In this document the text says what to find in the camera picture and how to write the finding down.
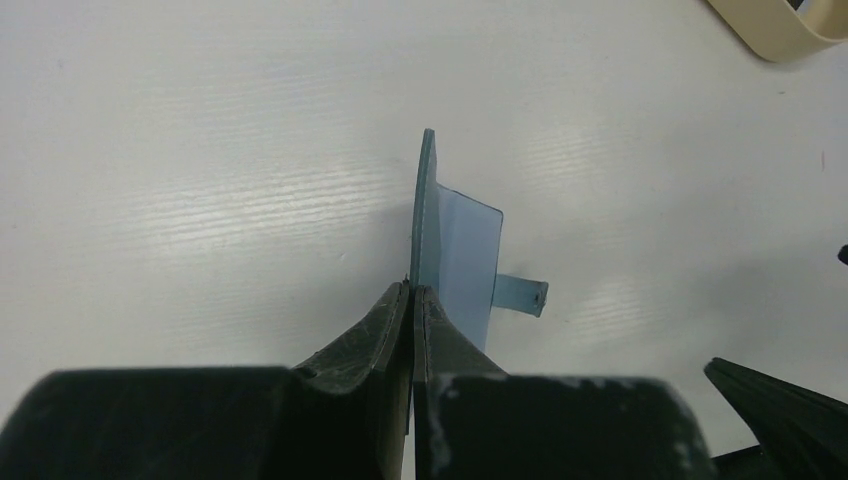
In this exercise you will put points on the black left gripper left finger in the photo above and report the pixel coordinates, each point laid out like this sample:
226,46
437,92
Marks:
340,414

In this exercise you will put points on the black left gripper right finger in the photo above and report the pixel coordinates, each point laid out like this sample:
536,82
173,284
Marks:
473,420

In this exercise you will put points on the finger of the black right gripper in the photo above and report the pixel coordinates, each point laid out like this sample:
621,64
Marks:
801,434

